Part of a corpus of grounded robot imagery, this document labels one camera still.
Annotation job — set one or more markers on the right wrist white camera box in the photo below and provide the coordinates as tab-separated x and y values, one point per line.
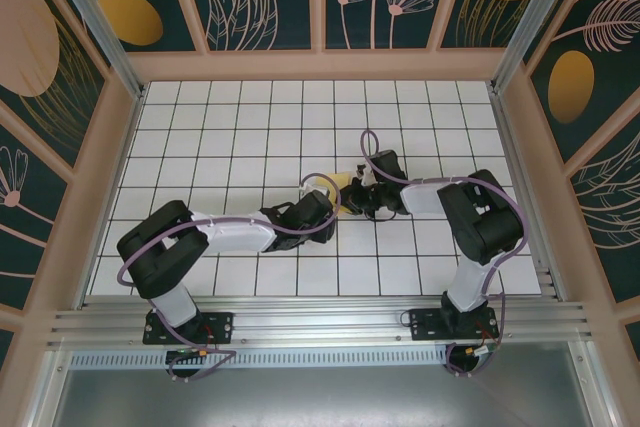
362	178

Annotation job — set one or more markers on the grey metal sheet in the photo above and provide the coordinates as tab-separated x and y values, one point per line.
320	397

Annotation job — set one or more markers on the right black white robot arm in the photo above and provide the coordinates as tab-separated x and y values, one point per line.
490	222

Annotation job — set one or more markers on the aluminium corner post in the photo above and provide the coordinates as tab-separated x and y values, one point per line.
95	22
530	17

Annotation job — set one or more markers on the small black circuit board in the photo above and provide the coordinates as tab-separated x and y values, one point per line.
180	354

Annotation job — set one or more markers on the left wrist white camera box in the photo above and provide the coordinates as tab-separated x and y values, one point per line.
312	190

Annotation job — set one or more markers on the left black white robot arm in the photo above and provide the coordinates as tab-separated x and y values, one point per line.
160	257

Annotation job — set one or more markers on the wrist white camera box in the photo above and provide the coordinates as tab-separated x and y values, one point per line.
362	178
312	190

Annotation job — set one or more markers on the yellow cloth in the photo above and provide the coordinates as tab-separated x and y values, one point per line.
340	182

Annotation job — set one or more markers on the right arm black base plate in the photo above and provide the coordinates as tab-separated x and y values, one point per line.
425	327

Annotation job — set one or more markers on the long aluminium base rail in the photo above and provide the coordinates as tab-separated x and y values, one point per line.
320	319

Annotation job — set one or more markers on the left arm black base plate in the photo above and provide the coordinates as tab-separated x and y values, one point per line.
220	327

